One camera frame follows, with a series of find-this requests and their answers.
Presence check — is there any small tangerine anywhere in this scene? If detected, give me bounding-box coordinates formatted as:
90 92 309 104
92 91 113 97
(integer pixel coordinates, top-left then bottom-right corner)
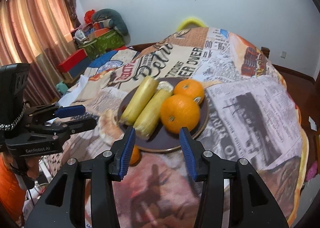
130 146 141 166

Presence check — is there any yellow corn cob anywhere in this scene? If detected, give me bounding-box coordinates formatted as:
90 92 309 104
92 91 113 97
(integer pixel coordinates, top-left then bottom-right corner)
133 89 172 140
119 76 159 126

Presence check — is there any large orange front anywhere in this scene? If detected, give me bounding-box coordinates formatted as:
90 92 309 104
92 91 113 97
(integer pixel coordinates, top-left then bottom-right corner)
160 95 201 134

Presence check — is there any large orange with sticker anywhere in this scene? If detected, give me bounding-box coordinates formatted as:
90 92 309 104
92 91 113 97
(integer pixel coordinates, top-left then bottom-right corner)
173 79 204 105

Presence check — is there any red gift box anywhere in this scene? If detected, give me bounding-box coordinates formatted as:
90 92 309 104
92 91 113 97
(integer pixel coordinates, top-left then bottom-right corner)
57 49 87 73

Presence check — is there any dark purple round plate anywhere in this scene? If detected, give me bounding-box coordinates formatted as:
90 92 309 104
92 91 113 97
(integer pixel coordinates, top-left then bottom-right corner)
117 77 210 153

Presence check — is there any newspaper print bed cover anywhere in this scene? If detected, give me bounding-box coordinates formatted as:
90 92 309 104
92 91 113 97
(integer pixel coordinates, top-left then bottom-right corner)
22 27 309 228

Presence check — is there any orange striped curtain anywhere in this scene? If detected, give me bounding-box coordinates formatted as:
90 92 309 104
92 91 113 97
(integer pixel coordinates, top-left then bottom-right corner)
1 0 76 105

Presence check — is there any green storage bag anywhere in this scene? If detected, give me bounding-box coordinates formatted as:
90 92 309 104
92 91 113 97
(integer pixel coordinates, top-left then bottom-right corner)
79 30 125 60

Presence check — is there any red plastic bag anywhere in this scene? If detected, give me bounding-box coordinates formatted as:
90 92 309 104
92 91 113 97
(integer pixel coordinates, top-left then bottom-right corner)
84 10 95 24

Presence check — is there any grey plush pillow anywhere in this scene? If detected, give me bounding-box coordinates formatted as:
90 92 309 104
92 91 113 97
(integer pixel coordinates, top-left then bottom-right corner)
91 8 129 36

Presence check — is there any white wall socket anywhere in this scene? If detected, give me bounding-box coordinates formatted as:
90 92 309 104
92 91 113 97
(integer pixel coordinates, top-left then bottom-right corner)
280 51 287 58

